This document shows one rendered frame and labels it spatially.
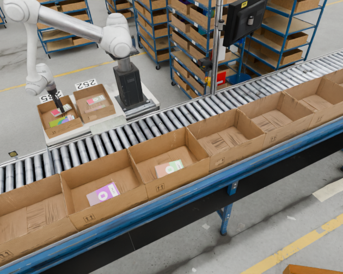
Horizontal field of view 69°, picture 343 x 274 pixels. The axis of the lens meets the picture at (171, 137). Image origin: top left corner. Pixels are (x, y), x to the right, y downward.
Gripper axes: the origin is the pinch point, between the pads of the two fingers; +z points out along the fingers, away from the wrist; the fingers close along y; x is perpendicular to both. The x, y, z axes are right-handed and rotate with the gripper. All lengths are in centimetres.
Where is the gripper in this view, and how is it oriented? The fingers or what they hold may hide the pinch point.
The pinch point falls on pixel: (60, 107)
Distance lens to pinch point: 238.5
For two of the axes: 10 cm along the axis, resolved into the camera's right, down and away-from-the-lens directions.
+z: 0.5, 7.1, 7.0
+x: -7.2, 5.1, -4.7
